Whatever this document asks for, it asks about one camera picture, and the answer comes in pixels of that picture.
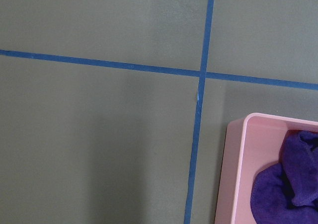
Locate purple cloth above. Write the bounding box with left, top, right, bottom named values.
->
left=250, top=131, right=318, bottom=224

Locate pink plastic bin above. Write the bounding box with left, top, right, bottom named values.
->
left=215, top=113, right=318, bottom=224

